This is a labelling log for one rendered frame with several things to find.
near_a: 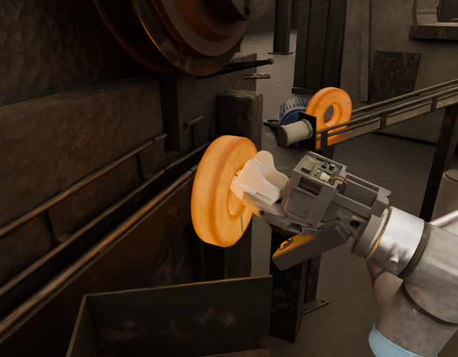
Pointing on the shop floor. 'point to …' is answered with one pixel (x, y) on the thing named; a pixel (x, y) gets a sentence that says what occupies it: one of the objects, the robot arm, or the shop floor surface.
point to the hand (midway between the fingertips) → (228, 178)
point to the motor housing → (286, 291)
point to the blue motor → (291, 112)
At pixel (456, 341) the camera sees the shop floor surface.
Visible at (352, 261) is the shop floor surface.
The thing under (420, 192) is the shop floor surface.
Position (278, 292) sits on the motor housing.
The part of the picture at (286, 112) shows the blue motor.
